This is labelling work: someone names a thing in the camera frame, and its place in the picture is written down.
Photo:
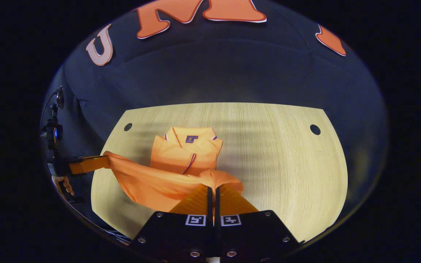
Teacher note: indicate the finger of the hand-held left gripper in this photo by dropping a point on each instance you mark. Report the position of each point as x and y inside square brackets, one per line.
[88, 164]

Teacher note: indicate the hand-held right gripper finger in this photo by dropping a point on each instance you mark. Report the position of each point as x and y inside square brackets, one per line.
[217, 208]
[209, 208]

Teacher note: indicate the orange T-shirt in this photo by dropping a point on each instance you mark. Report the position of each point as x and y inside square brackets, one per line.
[166, 182]

